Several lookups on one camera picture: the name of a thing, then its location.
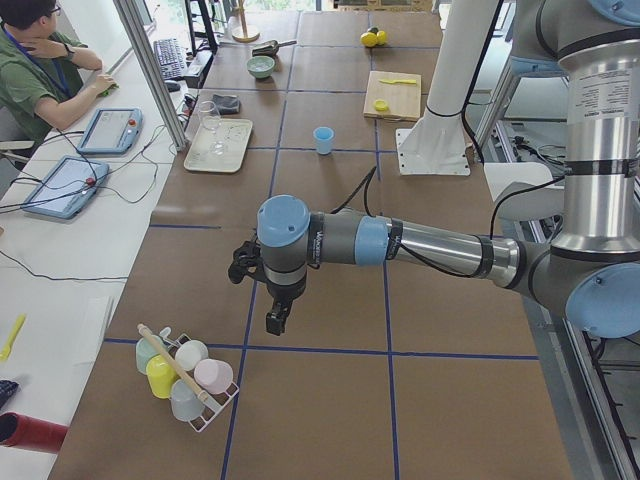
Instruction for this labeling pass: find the cream bear tray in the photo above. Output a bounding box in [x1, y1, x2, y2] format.
[184, 119, 253, 174]

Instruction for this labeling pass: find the wooden rack handle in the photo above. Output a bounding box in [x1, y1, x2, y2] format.
[137, 323, 210, 404]

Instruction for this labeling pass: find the mint green cup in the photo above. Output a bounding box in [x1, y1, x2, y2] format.
[135, 337, 158, 375]

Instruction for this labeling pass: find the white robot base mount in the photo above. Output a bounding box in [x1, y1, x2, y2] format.
[396, 0, 502, 176]

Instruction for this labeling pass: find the teach pendant tablet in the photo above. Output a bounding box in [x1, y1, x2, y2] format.
[76, 108, 143, 156]
[21, 155, 110, 220]

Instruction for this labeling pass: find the white wire cup rack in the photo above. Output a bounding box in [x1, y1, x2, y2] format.
[159, 327, 239, 432]

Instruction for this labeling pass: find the lower teach pendant tablet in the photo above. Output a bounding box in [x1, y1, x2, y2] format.
[21, 155, 110, 220]

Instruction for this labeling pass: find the upper teach pendant tablet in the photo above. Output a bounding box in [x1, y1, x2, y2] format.
[76, 108, 143, 156]

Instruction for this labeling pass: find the clear wine glass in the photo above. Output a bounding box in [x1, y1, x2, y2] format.
[198, 100, 226, 155]

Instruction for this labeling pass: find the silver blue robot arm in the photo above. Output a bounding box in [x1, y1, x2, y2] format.
[257, 1, 639, 338]

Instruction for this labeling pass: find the yellow plastic knife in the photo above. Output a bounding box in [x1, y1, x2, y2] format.
[378, 78, 418, 85]

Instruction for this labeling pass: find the grey blue cup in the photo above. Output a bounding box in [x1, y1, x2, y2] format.
[170, 379, 204, 422]

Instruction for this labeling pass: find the black keyboard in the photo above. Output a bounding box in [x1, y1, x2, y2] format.
[153, 38, 187, 80]

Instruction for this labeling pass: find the yellow cup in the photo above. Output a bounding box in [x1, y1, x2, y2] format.
[146, 355, 179, 399]

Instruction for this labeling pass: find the aluminium frame post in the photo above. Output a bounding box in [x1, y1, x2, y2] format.
[113, 0, 187, 152]

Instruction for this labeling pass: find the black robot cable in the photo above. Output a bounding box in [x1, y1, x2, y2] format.
[330, 165, 569, 279]

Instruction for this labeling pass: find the round wooden stand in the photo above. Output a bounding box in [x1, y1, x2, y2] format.
[231, 0, 260, 43]

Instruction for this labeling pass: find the yellow lemon half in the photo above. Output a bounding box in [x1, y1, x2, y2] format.
[374, 99, 389, 111]

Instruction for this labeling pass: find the metal ice scoop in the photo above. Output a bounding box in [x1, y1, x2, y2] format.
[251, 39, 297, 57]

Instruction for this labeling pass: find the seated person green shirt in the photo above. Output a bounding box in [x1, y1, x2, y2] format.
[1, 0, 116, 143]

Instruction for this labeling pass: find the black computer mouse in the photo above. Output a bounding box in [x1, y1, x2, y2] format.
[164, 80, 181, 93]

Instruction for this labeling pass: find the bamboo cutting board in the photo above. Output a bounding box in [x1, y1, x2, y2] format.
[363, 70, 422, 121]

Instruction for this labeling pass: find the yellow knife on desk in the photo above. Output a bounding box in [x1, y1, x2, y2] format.
[0, 313, 26, 362]

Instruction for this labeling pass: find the light blue cup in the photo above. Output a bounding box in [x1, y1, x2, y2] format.
[313, 126, 335, 155]

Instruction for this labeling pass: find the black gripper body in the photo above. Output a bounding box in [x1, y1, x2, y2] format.
[264, 264, 306, 305]

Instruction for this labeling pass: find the grey folded cloth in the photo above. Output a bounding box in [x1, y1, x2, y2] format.
[211, 94, 241, 115]

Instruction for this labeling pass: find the white cup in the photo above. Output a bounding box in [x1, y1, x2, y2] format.
[175, 340, 209, 372]

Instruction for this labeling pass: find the pink cup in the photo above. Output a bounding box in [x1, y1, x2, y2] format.
[194, 358, 234, 394]

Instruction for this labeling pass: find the red cylinder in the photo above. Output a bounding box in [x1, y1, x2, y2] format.
[1, 412, 68, 454]

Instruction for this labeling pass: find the green bowl of ice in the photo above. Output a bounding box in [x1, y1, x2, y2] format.
[246, 55, 276, 79]

